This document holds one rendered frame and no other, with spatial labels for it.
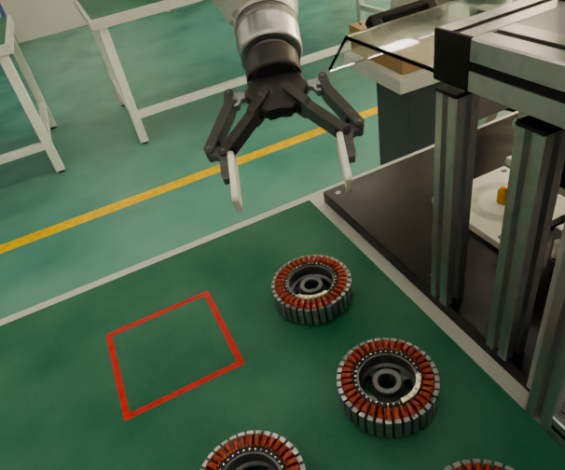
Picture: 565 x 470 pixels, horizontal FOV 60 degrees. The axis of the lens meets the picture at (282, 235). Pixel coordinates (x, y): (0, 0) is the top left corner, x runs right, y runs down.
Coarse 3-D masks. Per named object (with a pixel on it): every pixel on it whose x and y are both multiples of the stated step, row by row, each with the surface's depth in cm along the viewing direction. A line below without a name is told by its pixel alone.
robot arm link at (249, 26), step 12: (252, 12) 65; (264, 12) 64; (276, 12) 64; (288, 12) 66; (240, 24) 66; (252, 24) 64; (264, 24) 63; (276, 24) 63; (288, 24) 64; (240, 36) 66; (252, 36) 64; (264, 36) 64; (276, 36) 64; (288, 36) 64; (240, 48) 65; (300, 48) 66
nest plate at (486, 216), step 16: (480, 176) 81; (496, 176) 81; (480, 192) 78; (496, 192) 77; (480, 208) 75; (496, 208) 74; (560, 208) 72; (480, 224) 72; (496, 224) 71; (496, 240) 69
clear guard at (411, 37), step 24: (456, 0) 65; (480, 0) 63; (504, 0) 61; (384, 24) 62; (408, 24) 60; (432, 24) 59; (360, 48) 66; (384, 48) 55; (408, 48) 53; (432, 48) 52
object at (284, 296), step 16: (320, 256) 71; (288, 272) 70; (304, 272) 71; (320, 272) 71; (336, 272) 68; (272, 288) 68; (288, 288) 68; (304, 288) 68; (320, 288) 68; (336, 288) 66; (288, 304) 65; (304, 304) 65; (320, 304) 64; (336, 304) 64; (304, 320) 65; (320, 320) 66
